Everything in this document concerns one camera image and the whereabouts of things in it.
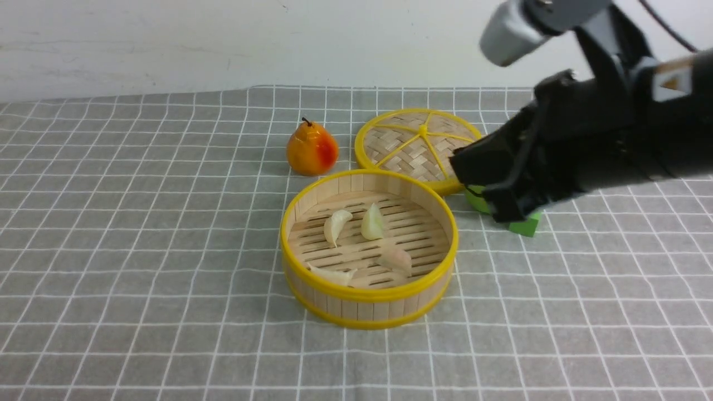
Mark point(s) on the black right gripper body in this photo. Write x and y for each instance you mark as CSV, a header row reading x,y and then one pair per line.
x,y
573,138

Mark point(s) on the cream toy dumpling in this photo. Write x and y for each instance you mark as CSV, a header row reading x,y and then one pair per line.
x,y
341,278

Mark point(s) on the green foam cube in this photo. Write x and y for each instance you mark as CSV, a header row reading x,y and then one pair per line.
x,y
526,228

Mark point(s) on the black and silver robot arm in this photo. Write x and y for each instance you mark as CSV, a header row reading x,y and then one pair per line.
x,y
636,121

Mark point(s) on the orange toy pear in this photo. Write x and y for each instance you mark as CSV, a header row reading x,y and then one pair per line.
x,y
311,150

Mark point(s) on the pale green toy dumpling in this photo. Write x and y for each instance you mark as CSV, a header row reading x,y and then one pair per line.
x,y
373,226

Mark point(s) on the pinkish toy dumpling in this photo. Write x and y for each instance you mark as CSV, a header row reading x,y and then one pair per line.
x,y
396,260

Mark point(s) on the woven bamboo steamer lid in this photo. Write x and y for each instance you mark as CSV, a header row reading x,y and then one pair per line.
x,y
416,143

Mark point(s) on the white toy dumpling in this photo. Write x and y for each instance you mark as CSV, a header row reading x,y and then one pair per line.
x,y
334,224

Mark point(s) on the yellow-rimmed bamboo steamer tray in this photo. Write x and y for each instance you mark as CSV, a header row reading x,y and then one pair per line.
x,y
416,219

